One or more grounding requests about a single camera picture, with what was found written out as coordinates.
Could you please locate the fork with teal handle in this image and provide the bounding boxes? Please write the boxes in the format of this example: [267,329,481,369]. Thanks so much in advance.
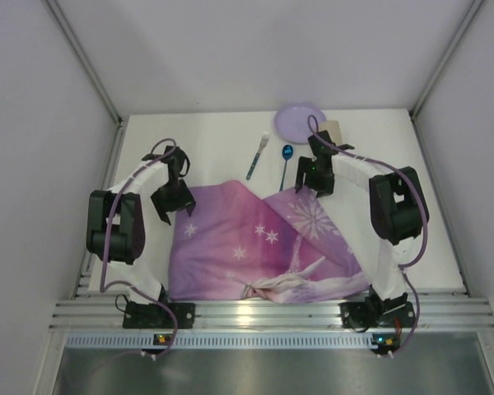
[245,132,269,180]

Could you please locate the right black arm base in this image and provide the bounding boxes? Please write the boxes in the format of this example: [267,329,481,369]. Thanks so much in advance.
[340,302,416,332]

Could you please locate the lilac plastic plate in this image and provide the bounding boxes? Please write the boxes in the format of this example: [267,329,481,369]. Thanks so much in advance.
[273,103,326,145]

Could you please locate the right aluminium frame post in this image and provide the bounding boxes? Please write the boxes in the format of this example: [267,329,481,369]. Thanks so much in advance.
[408,0,487,123]

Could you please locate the aluminium frame post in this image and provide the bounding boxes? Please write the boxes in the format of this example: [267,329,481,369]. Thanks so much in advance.
[43,0,123,127]
[408,0,487,123]

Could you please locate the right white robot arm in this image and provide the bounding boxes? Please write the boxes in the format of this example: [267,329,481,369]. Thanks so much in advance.
[295,131,429,314]

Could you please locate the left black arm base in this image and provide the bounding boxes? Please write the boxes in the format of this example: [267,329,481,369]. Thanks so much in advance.
[122,302,196,329]

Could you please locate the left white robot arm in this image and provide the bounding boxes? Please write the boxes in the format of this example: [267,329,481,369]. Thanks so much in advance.
[86,138,196,305]

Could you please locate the left aluminium frame post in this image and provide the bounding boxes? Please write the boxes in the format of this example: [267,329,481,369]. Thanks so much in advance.
[43,0,123,127]

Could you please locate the perforated cable duct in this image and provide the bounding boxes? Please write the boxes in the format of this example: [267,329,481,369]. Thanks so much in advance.
[68,331,400,349]

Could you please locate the beige paper cup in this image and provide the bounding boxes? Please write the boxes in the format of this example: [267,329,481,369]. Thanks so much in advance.
[319,120,343,146]

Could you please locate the purple printed placemat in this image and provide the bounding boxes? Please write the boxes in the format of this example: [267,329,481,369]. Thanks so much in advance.
[168,180,369,304]

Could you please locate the blue metallic spoon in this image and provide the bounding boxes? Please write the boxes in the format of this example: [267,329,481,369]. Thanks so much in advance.
[279,144,294,192]

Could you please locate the aluminium mounting rail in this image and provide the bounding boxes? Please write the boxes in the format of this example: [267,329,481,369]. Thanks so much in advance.
[49,293,494,332]

